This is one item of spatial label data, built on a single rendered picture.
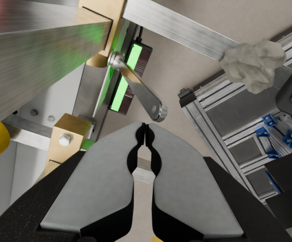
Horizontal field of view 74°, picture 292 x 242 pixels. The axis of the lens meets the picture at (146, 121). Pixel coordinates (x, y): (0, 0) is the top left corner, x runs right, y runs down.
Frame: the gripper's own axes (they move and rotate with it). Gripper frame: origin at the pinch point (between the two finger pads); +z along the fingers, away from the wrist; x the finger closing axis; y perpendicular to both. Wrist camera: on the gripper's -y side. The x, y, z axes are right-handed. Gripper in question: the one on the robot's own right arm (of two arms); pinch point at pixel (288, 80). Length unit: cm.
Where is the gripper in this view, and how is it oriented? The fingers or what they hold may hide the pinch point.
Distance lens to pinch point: 38.7
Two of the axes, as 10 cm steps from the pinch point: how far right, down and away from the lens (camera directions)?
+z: 0.3, -4.7, 8.8
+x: 3.8, -8.1, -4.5
